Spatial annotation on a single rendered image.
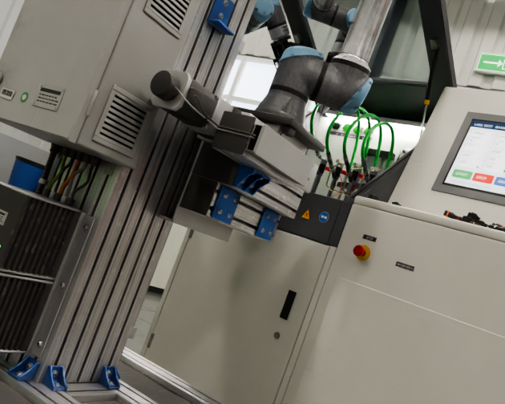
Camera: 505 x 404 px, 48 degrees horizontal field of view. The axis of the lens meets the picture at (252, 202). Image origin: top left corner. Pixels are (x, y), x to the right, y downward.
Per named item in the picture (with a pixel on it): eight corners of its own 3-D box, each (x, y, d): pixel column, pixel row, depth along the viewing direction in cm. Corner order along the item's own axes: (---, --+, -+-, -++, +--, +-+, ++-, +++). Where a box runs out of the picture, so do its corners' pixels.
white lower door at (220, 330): (139, 362, 229) (199, 204, 234) (143, 362, 230) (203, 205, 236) (258, 441, 187) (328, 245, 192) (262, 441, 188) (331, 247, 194)
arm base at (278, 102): (288, 120, 151) (300, 86, 152) (243, 111, 159) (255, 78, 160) (310, 139, 163) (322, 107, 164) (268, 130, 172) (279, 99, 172)
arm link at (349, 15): (333, 20, 191) (328, 31, 202) (365, 32, 192) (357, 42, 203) (341, -2, 192) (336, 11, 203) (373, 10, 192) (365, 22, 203)
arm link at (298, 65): (268, 91, 168) (283, 50, 169) (310, 107, 168) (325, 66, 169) (271, 80, 156) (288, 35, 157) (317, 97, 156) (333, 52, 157)
